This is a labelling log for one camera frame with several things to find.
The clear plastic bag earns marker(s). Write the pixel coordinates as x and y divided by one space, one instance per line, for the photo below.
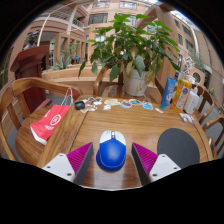
186 117

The blue squeeze tube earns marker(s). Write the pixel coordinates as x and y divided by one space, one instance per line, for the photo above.
167 93

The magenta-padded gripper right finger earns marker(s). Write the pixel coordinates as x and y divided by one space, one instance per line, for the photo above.
164 165

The small black object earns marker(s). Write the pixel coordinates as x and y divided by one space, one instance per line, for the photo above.
79 105

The dark picture sticker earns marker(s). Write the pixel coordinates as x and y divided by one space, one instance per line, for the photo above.
91 99

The dark red wooden lectern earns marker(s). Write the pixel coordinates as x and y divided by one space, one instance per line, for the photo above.
30 66

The blue and white computer mouse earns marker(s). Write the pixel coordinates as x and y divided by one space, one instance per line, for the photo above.
111 153

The white pump bottle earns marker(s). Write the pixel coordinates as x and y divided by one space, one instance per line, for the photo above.
191 101

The small white paper scrap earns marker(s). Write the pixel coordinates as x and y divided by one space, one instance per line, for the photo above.
159 110

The green plant in white pot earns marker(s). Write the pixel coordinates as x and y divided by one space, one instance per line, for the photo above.
133 50

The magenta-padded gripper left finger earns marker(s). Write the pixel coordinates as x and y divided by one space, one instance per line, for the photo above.
58 165

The red paper shopping bag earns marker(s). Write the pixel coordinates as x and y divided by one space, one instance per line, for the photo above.
50 125

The orange dish soap bottle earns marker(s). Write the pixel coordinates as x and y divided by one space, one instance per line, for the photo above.
180 96

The blue picture sticker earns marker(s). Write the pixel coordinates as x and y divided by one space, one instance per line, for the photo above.
135 102
126 104
147 105

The wooden armchair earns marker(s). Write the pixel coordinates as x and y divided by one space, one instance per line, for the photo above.
30 85
99 78
206 98
215 121

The beige flat sticker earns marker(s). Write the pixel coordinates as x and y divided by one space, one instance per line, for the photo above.
112 102

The pale picture sticker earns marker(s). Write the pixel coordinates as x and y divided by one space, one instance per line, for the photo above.
89 107

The small white sticker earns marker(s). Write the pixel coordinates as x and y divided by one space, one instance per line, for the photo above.
106 107

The dark grey round mouse pad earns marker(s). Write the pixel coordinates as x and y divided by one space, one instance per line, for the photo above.
180 146

